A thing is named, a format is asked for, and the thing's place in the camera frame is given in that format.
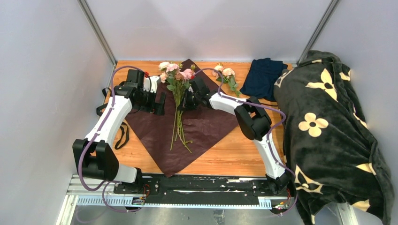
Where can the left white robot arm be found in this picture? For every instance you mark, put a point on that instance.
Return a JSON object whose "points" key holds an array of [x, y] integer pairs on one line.
{"points": [[95, 159]]}

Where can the black floral blanket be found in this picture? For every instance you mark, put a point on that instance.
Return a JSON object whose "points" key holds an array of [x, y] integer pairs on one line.
{"points": [[335, 157]]}

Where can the small pink flower pair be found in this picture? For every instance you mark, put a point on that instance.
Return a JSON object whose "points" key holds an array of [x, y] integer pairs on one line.
{"points": [[226, 75]]}

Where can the dark blue folded cloth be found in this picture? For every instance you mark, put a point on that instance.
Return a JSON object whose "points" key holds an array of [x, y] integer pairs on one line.
{"points": [[262, 75]]}

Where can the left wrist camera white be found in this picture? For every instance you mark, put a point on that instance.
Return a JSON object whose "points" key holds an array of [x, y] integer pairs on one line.
{"points": [[151, 84]]}

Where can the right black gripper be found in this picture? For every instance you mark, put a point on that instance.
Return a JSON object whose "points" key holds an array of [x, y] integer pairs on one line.
{"points": [[186, 105]]}

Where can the pink fake flower bunch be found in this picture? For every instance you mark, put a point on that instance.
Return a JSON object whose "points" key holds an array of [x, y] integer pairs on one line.
{"points": [[177, 80]]}

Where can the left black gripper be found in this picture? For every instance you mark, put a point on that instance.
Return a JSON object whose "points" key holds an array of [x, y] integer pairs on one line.
{"points": [[158, 108]]}

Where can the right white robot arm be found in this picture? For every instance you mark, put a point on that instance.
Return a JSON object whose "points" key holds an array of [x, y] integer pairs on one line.
{"points": [[253, 120]]}

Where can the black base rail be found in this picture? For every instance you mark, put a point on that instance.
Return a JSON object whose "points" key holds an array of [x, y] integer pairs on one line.
{"points": [[206, 190]]}

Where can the maroon wrapping paper sheet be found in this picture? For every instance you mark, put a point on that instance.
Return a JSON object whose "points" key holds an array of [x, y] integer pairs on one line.
{"points": [[203, 128]]}

